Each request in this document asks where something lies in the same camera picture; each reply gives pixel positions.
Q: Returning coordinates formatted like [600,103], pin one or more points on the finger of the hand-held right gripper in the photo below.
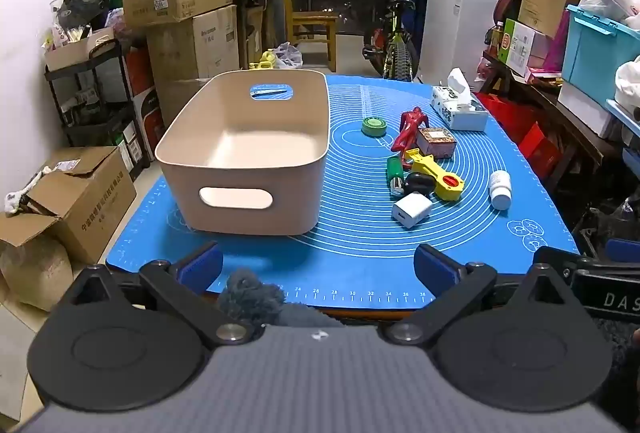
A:
[624,249]
[556,259]

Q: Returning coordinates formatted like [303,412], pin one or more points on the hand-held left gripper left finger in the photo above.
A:
[202,265]

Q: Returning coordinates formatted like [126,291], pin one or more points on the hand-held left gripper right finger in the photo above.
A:
[434,265]

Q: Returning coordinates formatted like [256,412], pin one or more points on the white charger cube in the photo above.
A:
[411,210]

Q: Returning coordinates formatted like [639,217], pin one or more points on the beige plastic basket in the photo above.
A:
[240,193]

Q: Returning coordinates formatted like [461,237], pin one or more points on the black oval case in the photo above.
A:
[419,184]

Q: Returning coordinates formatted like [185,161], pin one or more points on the white pill bottle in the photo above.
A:
[500,190]

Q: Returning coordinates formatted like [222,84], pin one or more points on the yellow toy with red knob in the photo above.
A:
[431,169]

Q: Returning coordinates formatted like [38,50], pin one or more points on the green lighter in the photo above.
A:
[395,170]

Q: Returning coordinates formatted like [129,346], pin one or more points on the small patterned box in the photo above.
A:
[436,144]

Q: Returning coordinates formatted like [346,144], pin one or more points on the red toy figure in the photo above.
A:
[407,133]

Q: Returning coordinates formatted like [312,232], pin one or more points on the grey fuzzy cloth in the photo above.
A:
[255,298]

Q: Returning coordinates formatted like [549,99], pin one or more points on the blue silicone mat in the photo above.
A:
[350,238]

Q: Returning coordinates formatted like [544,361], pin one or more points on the red bag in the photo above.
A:
[537,150]

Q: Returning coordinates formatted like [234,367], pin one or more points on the open cardboard floor box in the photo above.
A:
[95,203]

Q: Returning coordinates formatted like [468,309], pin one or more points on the dark wooden side table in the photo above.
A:
[560,113]

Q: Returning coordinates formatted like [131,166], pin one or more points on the white tissue box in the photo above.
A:
[460,113]

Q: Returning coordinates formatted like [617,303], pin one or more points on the red black carton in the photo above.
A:
[147,113]

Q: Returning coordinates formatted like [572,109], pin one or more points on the low cardboard box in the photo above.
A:
[175,98]

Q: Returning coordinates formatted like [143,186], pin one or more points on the brown sack in carton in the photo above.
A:
[30,273]

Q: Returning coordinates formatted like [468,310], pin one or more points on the white rag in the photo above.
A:
[22,195]

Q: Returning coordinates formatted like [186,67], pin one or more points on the blue storage bin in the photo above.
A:
[590,58]

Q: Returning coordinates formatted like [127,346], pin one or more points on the bicycle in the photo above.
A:
[397,53]

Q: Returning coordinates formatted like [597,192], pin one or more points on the green white carton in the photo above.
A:
[520,45]

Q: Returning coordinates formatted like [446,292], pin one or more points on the large plain cardboard box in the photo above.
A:
[200,43]

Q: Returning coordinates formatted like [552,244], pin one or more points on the clear plastic bag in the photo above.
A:
[289,55]

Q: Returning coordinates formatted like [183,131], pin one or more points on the black shelf rack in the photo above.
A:
[75,75]

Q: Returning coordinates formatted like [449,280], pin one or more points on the white chest freezer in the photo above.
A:
[450,33]

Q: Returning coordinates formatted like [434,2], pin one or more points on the cardboard tray box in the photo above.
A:
[75,52]

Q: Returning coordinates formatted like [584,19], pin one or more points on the wooden chair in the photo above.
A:
[312,20]

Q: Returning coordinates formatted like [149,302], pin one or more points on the black bag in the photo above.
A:
[82,8]

